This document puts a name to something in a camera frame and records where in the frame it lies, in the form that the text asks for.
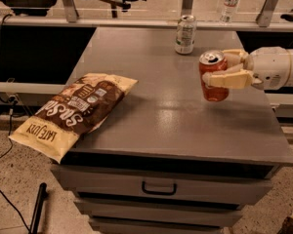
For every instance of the brown yellow chip bag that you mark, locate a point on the brown yellow chip bag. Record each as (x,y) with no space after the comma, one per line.
(77,110)

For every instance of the grey drawer cabinet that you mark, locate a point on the grey drawer cabinet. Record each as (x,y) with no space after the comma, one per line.
(222,155)

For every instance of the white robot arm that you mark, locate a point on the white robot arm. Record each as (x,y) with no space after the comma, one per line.
(267,68)

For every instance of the metal railing frame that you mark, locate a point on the metal railing frame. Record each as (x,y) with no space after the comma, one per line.
(165,13)

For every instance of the black pole on floor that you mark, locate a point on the black pole on floor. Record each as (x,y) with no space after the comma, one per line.
(41,197)

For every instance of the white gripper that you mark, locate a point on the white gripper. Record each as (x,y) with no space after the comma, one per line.
(270,67)

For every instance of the black drawer handle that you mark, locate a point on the black drawer handle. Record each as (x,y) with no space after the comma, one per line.
(158,189)

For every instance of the white green soda can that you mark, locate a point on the white green soda can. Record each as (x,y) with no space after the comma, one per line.
(185,36)

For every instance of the clear plastic water bottle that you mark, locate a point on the clear plastic water bottle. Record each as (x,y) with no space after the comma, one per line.
(228,10)

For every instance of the red coke can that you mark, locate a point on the red coke can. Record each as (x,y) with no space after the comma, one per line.
(212,65)

